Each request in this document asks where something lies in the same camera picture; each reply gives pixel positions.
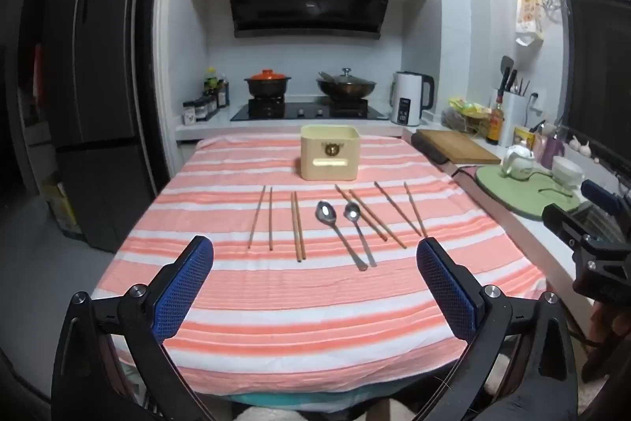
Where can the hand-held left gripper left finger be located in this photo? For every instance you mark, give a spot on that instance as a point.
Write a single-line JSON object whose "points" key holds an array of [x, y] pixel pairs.
{"points": [[180, 290]]}

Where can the garlic bulbs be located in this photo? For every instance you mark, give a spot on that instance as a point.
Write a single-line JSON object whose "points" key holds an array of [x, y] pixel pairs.
{"points": [[581, 147]]}

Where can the brown chopstick pair centre right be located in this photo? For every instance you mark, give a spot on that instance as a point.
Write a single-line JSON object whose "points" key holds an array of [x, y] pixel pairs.
{"points": [[345, 195]]}

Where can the large metal spoon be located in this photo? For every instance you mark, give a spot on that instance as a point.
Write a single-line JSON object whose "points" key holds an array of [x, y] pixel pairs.
{"points": [[326, 212]]}

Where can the cream utensil box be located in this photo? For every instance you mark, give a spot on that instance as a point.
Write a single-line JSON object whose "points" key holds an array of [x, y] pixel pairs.
{"points": [[329, 154]]}

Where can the amber sauce bottle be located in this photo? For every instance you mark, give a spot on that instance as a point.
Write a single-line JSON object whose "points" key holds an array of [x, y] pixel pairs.
{"points": [[495, 122]]}

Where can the black glass gas stove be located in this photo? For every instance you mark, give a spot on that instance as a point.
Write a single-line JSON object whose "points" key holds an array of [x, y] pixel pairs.
{"points": [[305, 110]]}

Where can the wooden cutting board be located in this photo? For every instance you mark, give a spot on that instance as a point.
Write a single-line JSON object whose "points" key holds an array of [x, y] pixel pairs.
{"points": [[458, 146]]}

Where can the white label spice jar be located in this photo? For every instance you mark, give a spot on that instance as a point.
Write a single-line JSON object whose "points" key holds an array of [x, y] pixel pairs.
{"points": [[189, 114]]}

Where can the black lid spice jar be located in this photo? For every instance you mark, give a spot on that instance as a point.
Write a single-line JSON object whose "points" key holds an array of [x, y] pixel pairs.
{"points": [[207, 106], [213, 103], [200, 110]]}

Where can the yellow carton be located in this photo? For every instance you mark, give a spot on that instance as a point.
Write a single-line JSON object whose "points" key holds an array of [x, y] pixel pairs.
{"points": [[61, 206]]}

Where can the light wooden chopstick pair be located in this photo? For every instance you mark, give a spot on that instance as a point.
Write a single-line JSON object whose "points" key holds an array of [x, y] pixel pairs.
{"points": [[300, 226]]}

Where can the black range hood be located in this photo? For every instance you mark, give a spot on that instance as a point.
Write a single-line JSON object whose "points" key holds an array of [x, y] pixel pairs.
{"points": [[308, 9]]}

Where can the dark grey refrigerator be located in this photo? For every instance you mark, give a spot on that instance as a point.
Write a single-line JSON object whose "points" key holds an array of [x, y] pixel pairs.
{"points": [[98, 105]]}

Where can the printed hanging bag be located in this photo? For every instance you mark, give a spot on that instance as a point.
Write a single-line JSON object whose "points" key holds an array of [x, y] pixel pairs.
{"points": [[530, 14]]}

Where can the white wall socket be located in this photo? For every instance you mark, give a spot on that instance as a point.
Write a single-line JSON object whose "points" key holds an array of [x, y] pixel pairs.
{"points": [[536, 101]]}

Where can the orange white striped tablecloth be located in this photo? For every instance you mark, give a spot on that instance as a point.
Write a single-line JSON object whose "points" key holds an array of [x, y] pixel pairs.
{"points": [[315, 302]]}

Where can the small metal spoon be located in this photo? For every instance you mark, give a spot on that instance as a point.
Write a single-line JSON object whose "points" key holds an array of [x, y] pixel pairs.
{"points": [[352, 213]]}

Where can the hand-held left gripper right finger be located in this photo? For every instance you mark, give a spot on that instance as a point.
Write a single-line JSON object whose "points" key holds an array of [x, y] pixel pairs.
{"points": [[443, 290]]}

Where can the wok with glass lid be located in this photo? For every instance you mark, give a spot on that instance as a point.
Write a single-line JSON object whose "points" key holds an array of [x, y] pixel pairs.
{"points": [[346, 85]]}

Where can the white knife holder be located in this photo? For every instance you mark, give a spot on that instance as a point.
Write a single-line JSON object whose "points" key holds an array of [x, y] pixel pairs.
{"points": [[512, 115]]}

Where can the clay pot with orange lid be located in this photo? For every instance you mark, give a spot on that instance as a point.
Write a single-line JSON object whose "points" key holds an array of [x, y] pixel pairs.
{"points": [[267, 83]]}

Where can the white electric kettle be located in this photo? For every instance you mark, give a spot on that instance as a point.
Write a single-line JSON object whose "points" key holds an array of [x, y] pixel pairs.
{"points": [[406, 100]]}

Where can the yellow box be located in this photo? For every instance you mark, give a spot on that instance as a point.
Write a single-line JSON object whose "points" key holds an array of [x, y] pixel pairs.
{"points": [[523, 139]]}

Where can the yellow cap sauce bottle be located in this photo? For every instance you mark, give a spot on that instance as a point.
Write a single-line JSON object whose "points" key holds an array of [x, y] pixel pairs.
{"points": [[211, 83]]}

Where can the white bowl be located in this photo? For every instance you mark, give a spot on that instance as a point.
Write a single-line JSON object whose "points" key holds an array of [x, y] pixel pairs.
{"points": [[567, 169]]}

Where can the white teapot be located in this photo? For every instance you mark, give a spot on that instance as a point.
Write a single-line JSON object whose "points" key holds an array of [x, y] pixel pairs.
{"points": [[517, 162]]}

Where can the red hanging item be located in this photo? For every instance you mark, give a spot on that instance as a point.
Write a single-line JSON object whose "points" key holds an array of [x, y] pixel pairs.
{"points": [[37, 71]]}

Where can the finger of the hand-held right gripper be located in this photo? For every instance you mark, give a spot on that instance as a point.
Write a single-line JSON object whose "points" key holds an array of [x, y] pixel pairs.
{"points": [[599, 196], [562, 219]]}

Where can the green mat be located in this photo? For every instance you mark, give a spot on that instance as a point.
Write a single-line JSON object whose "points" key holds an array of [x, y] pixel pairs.
{"points": [[517, 196]]}

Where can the black spatula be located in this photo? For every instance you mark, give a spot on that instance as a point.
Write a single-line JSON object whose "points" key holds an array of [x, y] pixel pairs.
{"points": [[506, 71]]}

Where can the purple cup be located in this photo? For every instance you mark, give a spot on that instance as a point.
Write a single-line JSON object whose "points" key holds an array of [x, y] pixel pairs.
{"points": [[553, 149]]}

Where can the person's right hand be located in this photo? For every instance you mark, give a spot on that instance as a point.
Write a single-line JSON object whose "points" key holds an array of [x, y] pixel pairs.
{"points": [[604, 327]]}

